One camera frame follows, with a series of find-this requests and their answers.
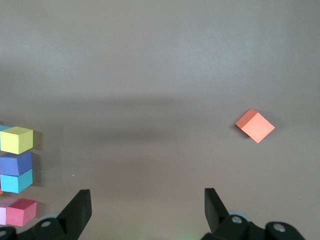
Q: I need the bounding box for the red foam cube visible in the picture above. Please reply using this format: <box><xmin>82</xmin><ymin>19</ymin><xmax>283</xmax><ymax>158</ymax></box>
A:
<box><xmin>6</xmin><ymin>198</ymin><xmax>38</xmax><ymax>227</ymax></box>

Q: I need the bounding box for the yellow foam cube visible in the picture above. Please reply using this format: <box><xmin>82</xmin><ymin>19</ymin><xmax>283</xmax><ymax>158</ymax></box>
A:
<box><xmin>0</xmin><ymin>126</ymin><xmax>34</xmax><ymax>155</ymax></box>

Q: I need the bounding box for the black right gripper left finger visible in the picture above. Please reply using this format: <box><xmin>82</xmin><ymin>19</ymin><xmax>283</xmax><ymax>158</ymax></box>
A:
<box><xmin>0</xmin><ymin>189</ymin><xmax>93</xmax><ymax>240</ymax></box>

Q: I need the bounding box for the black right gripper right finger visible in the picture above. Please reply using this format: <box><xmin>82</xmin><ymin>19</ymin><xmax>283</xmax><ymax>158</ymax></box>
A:
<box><xmin>199</xmin><ymin>187</ymin><xmax>306</xmax><ymax>240</ymax></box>

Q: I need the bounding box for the pink foam cube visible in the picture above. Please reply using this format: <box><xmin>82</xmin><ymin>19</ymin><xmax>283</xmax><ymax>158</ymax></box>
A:
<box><xmin>0</xmin><ymin>197</ymin><xmax>19</xmax><ymax>226</ymax></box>

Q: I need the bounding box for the purple foam cube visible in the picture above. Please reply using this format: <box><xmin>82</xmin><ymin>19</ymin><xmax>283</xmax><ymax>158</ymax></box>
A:
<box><xmin>0</xmin><ymin>151</ymin><xmax>33</xmax><ymax>176</ymax></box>

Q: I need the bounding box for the orange foam cube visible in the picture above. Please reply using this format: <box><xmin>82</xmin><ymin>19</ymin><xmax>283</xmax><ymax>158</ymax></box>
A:
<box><xmin>234</xmin><ymin>108</ymin><xmax>276</xmax><ymax>144</ymax></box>

